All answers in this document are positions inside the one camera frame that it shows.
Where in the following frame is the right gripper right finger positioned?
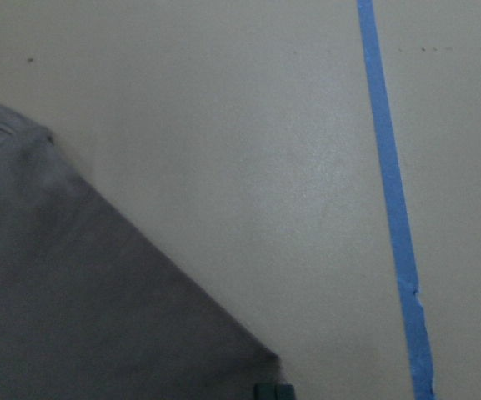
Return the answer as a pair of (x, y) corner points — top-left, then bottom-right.
(276, 384), (295, 400)

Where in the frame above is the brown t-shirt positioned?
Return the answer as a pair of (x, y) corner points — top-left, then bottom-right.
(0, 105), (282, 399)

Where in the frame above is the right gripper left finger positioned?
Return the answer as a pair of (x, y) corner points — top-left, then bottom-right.
(254, 383), (277, 400)

